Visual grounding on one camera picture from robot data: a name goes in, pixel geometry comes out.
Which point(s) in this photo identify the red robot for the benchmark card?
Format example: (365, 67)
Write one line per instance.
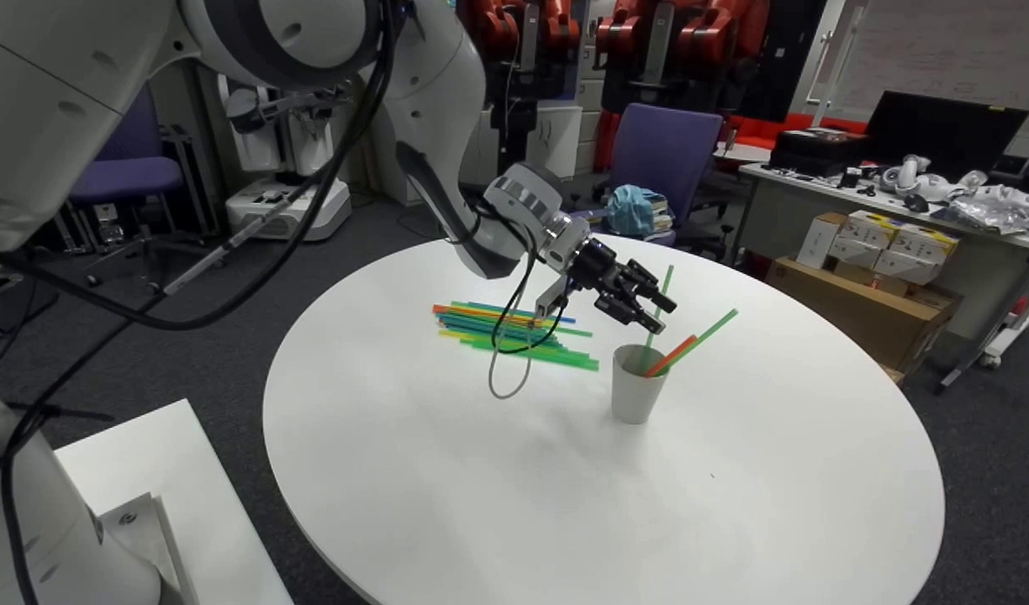
(651, 27)
(514, 20)

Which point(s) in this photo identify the black case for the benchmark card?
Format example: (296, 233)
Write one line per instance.
(818, 152)

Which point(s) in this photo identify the purple office chair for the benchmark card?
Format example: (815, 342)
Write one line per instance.
(667, 144)
(133, 171)

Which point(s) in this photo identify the grey metal bracket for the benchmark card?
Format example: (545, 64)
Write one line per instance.
(146, 539)

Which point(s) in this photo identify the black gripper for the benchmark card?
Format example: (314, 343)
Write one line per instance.
(595, 269)

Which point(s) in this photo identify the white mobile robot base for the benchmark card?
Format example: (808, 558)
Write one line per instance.
(282, 213)

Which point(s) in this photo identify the crumpled white plastic bags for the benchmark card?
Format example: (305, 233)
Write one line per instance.
(986, 206)

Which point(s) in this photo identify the brown cardboard box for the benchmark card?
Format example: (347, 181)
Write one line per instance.
(863, 319)

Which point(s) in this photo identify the teal plastic straw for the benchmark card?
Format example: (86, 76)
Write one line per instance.
(474, 327)

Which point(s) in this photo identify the thin green plastic straw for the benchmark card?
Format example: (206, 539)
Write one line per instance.
(577, 330)

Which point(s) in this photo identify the white office desk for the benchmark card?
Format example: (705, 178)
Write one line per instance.
(773, 221)

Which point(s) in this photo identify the white side table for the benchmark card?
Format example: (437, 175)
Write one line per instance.
(213, 504)

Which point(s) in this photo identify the red box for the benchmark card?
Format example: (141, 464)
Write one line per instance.
(760, 121)

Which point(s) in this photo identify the black computer monitor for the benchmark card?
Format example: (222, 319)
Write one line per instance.
(947, 132)

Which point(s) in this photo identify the small white carton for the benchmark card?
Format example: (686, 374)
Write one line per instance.
(818, 240)

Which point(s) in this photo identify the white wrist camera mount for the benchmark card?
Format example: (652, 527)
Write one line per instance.
(527, 198)

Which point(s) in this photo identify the orange plastic straw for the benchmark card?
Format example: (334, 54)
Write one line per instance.
(447, 311)
(677, 353)

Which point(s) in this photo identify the blue crumpled cloth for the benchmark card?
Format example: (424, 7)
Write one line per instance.
(637, 210)

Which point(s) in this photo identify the white paper cup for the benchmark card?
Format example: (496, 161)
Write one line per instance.
(637, 390)

